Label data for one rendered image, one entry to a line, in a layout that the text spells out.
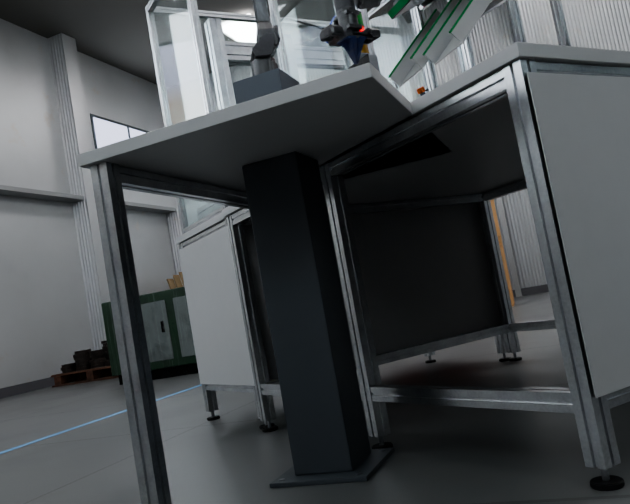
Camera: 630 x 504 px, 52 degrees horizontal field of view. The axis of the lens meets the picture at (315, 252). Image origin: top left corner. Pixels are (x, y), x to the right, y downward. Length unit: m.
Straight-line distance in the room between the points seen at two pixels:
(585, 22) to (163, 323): 8.05
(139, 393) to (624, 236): 1.07
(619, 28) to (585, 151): 10.05
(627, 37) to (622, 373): 10.18
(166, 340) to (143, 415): 4.95
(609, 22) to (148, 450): 10.60
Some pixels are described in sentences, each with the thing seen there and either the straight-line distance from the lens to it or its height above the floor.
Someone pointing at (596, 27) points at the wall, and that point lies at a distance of 11.46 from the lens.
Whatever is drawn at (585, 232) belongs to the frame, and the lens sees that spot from 1.37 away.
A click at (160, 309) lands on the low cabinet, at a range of 6.45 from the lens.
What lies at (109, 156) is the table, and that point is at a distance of 1.51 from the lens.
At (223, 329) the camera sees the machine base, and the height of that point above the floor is 0.40.
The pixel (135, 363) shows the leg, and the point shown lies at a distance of 1.49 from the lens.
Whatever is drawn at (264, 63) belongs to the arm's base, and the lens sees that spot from 1.84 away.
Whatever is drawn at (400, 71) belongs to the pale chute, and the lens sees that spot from 1.90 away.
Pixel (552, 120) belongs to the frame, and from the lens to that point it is 1.37.
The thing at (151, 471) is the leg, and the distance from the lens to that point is 1.52.
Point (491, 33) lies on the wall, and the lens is 11.54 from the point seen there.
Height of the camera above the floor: 0.43
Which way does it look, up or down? 5 degrees up
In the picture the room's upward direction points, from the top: 10 degrees counter-clockwise
